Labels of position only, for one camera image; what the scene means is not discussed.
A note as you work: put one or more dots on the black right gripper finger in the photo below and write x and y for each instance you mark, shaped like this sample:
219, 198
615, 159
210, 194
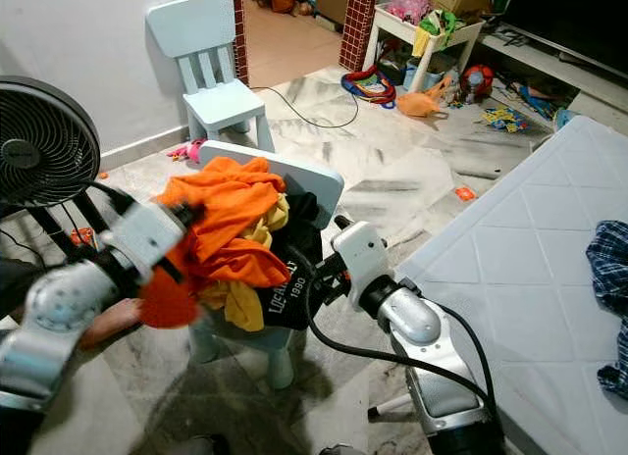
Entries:
343, 225

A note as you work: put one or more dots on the orange shirt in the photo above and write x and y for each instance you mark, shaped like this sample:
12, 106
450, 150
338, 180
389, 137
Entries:
226, 195

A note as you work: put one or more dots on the blue plaid shorts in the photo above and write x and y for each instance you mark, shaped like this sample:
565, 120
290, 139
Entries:
610, 278

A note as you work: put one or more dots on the person bare hand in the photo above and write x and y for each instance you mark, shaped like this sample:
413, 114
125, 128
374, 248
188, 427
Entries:
115, 325

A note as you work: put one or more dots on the black printed shirt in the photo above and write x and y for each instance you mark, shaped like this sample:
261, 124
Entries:
304, 249

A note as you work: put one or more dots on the pale blue kids chair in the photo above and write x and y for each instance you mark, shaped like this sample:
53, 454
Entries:
221, 102
309, 185

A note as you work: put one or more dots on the yellow garment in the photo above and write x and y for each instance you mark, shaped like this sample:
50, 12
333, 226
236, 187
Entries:
245, 303

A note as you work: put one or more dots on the pink floor toy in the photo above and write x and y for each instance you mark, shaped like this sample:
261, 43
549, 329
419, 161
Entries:
194, 151

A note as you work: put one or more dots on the white plastic folding table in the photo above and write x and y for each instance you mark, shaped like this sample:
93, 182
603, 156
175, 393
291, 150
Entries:
530, 269

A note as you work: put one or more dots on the red round toy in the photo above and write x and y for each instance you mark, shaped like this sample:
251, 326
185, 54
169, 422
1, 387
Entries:
477, 82

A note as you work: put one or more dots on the white toy shelf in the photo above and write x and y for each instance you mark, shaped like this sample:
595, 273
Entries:
388, 22

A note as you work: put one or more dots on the white TV stand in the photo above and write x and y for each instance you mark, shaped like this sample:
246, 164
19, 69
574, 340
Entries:
579, 87

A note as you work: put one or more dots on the black floor fan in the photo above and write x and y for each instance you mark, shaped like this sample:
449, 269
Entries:
49, 146

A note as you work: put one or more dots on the black television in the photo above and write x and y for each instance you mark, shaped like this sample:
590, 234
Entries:
569, 19

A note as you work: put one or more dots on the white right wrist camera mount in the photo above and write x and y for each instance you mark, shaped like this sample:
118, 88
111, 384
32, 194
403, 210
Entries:
363, 264

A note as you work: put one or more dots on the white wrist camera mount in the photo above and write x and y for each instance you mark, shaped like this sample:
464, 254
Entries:
157, 239
363, 264

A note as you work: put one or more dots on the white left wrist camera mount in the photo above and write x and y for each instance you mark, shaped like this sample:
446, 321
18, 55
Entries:
157, 239

